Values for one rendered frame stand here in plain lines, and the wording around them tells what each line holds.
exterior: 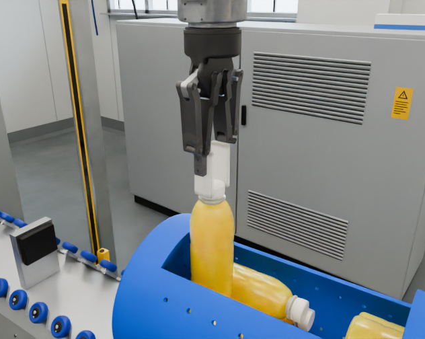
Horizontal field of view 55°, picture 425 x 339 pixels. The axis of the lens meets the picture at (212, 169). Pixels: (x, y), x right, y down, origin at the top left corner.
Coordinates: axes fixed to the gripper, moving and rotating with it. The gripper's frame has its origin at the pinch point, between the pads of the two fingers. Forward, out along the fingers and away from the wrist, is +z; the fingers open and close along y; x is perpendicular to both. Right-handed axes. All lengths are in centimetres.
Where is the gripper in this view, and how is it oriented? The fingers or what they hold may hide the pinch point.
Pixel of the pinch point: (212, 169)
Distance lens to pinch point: 60.8
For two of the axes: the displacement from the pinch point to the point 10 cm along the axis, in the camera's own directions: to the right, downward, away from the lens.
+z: 0.0, 9.2, 3.9
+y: -5.5, 3.2, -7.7
